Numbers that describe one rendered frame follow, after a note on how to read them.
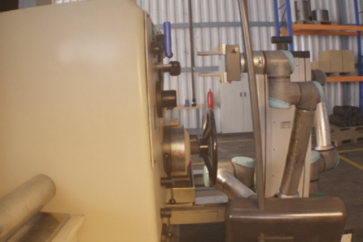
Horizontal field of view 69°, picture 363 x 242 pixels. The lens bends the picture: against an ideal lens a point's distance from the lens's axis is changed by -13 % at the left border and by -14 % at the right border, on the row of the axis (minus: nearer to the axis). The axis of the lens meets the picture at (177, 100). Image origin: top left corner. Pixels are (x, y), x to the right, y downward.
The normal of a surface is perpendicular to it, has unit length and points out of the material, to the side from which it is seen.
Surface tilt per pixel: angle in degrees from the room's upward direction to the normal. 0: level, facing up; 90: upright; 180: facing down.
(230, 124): 90
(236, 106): 90
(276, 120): 90
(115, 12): 90
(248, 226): 110
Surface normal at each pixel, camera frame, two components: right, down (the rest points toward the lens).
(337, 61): -0.02, 0.07
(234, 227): -0.25, 0.41
